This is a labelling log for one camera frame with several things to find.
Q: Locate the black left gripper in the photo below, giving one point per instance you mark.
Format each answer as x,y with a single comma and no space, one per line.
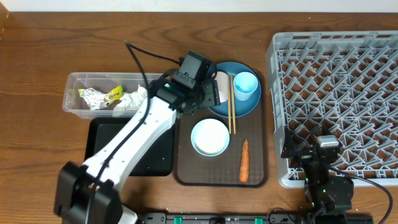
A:
212,95

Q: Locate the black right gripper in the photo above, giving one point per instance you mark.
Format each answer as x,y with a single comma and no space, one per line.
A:
301,156

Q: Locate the pink cup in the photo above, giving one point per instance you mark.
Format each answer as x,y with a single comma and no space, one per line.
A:
222,80

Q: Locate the light blue cup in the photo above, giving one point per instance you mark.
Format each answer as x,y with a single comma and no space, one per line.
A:
245,84

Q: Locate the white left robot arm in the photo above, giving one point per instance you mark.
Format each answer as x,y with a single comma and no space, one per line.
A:
90,193

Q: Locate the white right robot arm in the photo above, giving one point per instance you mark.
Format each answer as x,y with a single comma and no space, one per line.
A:
329,195

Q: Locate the black waste tray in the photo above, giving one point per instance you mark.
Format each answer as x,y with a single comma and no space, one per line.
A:
157,161

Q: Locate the grey dishwasher rack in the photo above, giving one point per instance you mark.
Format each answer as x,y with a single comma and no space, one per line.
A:
346,81

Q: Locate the wooden chopstick right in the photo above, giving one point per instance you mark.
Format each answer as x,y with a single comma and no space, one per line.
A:
233,104

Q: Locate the dark blue plate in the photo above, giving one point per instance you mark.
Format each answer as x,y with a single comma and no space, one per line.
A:
242,108

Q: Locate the orange carrot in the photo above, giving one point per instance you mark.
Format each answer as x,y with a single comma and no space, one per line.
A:
244,167

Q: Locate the light blue rice bowl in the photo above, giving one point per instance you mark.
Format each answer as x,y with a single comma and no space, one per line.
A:
210,137

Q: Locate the crumpled white tissue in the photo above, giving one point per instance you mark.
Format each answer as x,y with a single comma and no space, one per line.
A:
131,101

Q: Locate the yellow snack wrapper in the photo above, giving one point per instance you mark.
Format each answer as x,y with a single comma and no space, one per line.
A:
114,94

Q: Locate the brown serving tray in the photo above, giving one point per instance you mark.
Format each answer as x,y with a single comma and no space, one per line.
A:
194,169

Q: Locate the crumpled aluminium foil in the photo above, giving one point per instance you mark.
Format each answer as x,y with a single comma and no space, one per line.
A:
93,98

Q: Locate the clear plastic bin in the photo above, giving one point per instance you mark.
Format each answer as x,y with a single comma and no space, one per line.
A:
103,82

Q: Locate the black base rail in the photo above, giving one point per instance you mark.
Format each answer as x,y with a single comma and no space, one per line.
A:
279,217

